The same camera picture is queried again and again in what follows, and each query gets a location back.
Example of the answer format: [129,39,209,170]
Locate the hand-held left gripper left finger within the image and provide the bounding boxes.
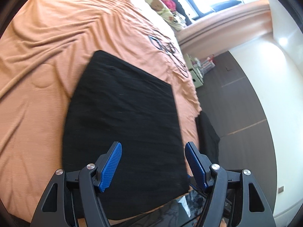
[30,141,123,227]

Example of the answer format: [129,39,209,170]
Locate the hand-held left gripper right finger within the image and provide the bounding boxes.
[185,141,277,227]

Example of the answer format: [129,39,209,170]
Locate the black pants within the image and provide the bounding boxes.
[62,50,190,221]

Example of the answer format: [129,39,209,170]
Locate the dark cloth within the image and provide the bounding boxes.
[195,110,221,165]

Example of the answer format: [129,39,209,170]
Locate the small white side cabinet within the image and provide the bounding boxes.
[185,53,217,89]

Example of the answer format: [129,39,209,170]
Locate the orange blanket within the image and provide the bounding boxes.
[0,0,203,227]

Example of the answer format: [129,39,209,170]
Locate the pink curtain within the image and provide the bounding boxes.
[176,0,272,55]

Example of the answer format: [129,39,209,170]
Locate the cream duvet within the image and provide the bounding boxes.
[131,0,177,36]

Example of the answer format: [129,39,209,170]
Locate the dark jacket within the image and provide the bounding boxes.
[156,0,194,26]

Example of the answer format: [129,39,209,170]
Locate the tangled black cables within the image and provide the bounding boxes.
[147,35,190,78]

